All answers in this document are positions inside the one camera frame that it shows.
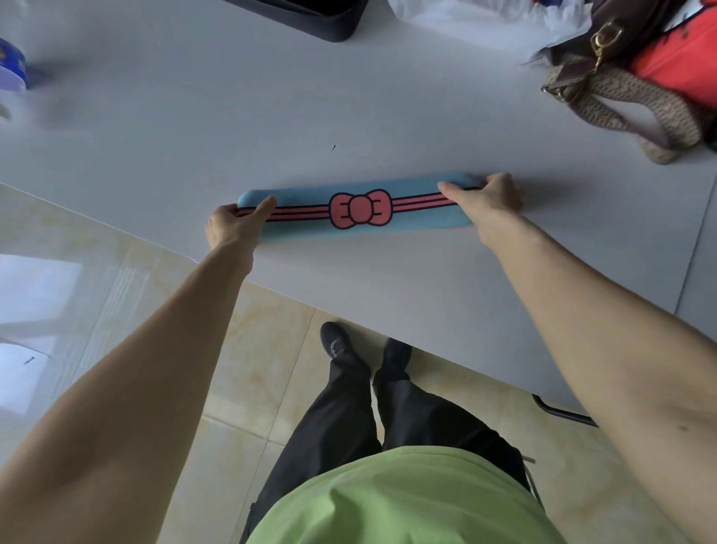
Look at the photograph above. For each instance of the person's left thumb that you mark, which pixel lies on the person's left thumb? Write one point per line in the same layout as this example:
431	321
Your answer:
261	209

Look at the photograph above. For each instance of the person's left forearm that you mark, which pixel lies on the person's left forearm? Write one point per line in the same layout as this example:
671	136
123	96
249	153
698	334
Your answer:
123	386

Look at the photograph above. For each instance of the red cloth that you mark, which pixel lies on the red cloth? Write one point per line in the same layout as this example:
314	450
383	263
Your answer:
680	53

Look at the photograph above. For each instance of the person's right thumb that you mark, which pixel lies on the person's right thumb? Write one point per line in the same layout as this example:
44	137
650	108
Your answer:
455	190

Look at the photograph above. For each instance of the person's green shirt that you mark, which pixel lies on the person's green shirt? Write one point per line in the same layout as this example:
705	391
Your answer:
392	499

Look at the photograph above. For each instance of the brown handbag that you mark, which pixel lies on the brown handbag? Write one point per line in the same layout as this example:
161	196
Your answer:
622	28

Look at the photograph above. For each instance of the person's right forearm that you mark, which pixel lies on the person's right forearm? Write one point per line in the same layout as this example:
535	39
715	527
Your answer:
610	347

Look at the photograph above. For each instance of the white plastic bag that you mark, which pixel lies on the white plastic bag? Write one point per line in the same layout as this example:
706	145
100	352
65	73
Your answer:
493	22

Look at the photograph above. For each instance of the black tray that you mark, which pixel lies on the black tray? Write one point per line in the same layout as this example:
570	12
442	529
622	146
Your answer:
302	17

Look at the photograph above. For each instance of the blue wrist rest pink bow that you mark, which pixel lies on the blue wrist rest pink bow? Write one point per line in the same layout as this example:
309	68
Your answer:
358	213

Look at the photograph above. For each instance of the person's black shoe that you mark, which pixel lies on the person's black shoe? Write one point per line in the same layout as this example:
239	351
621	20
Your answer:
396	353
336	343

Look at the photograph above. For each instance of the black metal table leg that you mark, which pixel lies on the black metal table leg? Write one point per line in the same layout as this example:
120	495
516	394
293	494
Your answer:
563	412

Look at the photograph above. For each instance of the blue white tape roll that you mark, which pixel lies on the blue white tape roll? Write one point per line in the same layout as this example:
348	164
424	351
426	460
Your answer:
14	64

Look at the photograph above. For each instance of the person's right black shoe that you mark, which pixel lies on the person's right black shoe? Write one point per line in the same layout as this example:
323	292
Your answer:
396	353

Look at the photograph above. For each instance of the person's right hand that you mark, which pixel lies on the person's right hand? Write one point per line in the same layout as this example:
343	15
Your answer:
493	200

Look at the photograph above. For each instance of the person's black trousers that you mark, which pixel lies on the person's black trousers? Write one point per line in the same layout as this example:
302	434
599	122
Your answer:
358	426

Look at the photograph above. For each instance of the person's left hand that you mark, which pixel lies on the person's left hand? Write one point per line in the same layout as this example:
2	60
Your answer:
232	225

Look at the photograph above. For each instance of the person's left black shoe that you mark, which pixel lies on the person's left black shoe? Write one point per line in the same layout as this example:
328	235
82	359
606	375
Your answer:
336	343

